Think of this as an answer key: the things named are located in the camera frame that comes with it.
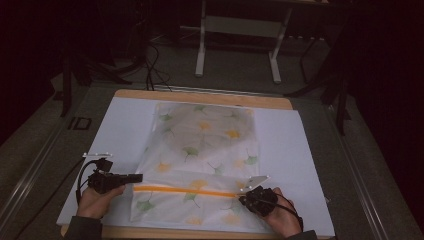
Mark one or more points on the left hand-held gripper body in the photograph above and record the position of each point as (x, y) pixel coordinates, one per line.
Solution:
(106, 181)

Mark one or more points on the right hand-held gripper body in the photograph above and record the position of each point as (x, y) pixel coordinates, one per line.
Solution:
(261, 200)

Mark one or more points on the leaf print mesh laundry bag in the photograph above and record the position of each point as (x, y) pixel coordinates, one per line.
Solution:
(200, 160)

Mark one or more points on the person's left hand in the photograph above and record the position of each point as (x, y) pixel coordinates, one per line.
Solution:
(96, 203)

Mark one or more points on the person's right hand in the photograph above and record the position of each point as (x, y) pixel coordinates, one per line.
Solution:
(283, 216)

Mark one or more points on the white table mat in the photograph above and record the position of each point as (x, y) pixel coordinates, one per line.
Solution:
(120, 133)

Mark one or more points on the wooden table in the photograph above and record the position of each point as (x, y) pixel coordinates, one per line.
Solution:
(200, 96)

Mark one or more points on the black metal stand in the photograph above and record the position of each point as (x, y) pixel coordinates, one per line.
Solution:
(340, 100)
(68, 80)

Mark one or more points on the black floor bracket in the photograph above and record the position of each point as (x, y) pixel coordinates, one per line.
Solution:
(80, 123)

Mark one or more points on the silver floor rail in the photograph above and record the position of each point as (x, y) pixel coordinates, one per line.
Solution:
(363, 186)
(26, 180)

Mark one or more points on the white metal desk frame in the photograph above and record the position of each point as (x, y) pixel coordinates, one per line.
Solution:
(240, 26)

